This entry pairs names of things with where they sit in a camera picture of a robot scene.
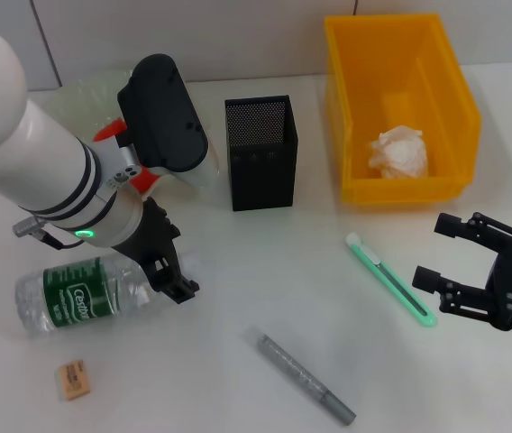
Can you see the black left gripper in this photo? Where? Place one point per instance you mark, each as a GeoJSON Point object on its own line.
{"type": "Point", "coordinates": [157, 243]}

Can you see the mint green utility knife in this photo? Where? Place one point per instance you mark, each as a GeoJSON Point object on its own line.
{"type": "Point", "coordinates": [391, 279]}

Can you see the clear green-label water bottle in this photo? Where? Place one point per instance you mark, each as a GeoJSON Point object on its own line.
{"type": "Point", "coordinates": [75, 297]}

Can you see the white paper ball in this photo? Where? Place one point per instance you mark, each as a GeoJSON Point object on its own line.
{"type": "Point", "coordinates": [398, 153]}

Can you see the red-orange toy orange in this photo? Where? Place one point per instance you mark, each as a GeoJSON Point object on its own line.
{"type": "Point", "coordinates": [112, 131]}

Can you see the black mesh pen holder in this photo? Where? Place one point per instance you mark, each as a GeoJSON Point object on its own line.
{"type": "Point", "coordinates": [260, 180]}

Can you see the tan rubber eraser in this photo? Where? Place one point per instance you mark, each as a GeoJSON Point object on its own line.
{"type": "Point", "coordinates": [73, 381]}

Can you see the grey marker pen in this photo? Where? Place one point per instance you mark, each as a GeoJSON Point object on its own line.
{"type": "Point", "coordinates": [296, 370]}

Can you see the translucent wavy fruit plate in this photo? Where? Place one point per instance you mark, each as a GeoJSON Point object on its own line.
{"type": "Point", "coordinates": [80, 99]}

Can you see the yellow plastic storage bin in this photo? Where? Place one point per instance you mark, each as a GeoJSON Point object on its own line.
{"type": "Point", "coordinates": [454, 113]}

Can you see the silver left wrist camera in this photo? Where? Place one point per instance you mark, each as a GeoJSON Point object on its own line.
{"type": "Point", "coordinates": [161, 117]}

